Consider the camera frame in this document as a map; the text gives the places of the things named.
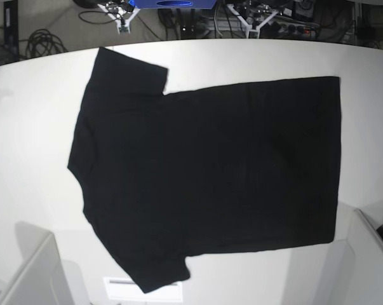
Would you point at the black T-shirt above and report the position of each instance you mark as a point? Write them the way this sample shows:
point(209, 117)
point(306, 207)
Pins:
point(228, 169)

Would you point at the white power strip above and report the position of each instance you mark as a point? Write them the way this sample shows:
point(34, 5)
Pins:
point(274, 27)

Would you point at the blue box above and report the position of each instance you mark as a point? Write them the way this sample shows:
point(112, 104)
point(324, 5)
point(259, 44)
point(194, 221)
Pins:
point(156, 4)

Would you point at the white left partition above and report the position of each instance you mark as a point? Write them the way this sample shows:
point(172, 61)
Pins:
point(43, 277)

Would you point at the white partition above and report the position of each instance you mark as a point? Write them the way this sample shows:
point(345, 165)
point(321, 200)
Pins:
point(43, 277)
point(353, 268)

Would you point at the white right partition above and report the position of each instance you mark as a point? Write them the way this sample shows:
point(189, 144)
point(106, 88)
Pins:
point(353, 268)

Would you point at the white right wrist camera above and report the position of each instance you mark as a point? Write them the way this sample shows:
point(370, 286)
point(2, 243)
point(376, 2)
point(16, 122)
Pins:
point(123, 29)

